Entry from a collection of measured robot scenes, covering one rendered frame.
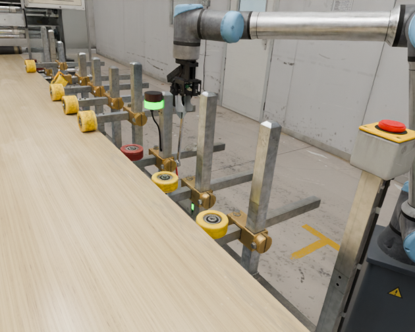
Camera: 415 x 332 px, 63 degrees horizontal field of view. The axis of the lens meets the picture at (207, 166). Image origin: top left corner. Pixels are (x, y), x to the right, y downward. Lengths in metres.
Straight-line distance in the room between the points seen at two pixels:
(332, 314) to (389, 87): 2.98
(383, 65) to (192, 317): 3.25
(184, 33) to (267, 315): 0.85
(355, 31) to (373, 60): 2.51
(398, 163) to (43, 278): 0.65
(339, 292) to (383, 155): 0.30
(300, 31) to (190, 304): 0.88
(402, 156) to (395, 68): 2.99
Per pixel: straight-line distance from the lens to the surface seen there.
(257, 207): 0.85
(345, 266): 0.72
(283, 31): 1.19
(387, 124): 0.61
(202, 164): 1.01
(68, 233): 0.83
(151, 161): 1.27
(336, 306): 0.78
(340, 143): 3.92
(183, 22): 1.15
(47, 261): 0.77
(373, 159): 0.60
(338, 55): 3.88
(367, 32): 1.18
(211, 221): 0.84
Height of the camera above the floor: 1.38
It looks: 25 degrees down
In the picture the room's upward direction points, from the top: 4 degrees clockwise
